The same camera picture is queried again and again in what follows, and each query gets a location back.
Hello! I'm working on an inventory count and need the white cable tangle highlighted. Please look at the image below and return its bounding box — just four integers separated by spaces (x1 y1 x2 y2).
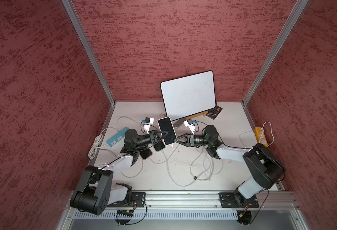
165 130 255 187

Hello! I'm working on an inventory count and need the yellow power strip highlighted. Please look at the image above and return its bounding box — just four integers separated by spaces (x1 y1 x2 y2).
254 127 268 147

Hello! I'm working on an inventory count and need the wooden easel stand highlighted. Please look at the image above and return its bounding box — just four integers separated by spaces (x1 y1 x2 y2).
186 111 208 120

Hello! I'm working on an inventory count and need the aluminium front rail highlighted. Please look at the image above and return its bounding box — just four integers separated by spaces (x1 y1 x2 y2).
106 190 300 210

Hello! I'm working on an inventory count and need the pink case phone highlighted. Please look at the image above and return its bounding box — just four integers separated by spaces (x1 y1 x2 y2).
140 149 153 160

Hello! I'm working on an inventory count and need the light case phone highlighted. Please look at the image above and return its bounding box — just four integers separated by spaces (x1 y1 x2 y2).
153 140 166 152

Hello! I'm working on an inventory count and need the white charging cable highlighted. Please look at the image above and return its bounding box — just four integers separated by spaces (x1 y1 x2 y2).
117 158 144 179
117 116 172 165

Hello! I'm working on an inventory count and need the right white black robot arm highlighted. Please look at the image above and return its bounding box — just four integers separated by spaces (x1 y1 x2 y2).
174 125 286 207

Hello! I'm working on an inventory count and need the right aluminium corner post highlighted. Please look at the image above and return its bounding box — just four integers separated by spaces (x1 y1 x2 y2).
242 0 310 106

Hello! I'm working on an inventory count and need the left aluminium corner post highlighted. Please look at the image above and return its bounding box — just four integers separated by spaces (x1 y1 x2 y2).
61 0 117 106

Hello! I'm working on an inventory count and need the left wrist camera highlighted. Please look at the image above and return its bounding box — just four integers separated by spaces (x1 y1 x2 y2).
141 117 154 133

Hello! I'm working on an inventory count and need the white coiled power cord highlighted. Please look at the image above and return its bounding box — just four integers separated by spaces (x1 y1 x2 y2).
258 121 275 147

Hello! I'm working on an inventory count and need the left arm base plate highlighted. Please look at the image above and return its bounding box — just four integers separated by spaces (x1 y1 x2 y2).
107 192 146 209

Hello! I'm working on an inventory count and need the aluminium corner post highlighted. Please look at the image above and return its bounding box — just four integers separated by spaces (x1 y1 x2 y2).
242 0 310 106
61 0 117 106

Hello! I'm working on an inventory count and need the white board on easel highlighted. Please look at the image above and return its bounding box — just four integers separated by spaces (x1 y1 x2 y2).
160 71 216 121

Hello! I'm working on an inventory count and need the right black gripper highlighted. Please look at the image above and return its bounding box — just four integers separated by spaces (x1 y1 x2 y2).
175 132 211 147

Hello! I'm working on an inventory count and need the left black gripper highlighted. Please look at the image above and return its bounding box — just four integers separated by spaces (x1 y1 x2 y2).
134 129 168 148

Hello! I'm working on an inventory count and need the black booklet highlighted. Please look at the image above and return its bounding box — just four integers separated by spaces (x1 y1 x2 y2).
206 105 223 120

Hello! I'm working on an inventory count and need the teal power strip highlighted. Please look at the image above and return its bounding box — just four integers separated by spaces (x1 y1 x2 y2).
106 127 128 147

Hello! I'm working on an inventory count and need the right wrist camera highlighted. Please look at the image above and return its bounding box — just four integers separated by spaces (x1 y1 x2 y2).
183 119 196 135

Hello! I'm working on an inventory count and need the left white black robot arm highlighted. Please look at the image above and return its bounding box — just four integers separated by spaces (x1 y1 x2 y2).
70 129 168 215

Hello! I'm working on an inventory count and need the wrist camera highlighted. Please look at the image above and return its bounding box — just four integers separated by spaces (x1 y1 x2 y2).
141 117 154 133
183 119 196 135

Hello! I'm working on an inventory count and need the beige case phone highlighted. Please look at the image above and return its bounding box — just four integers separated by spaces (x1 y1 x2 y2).
157 117 177 145

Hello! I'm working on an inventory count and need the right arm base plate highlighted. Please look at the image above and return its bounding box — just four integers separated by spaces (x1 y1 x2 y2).
219 192 259 208

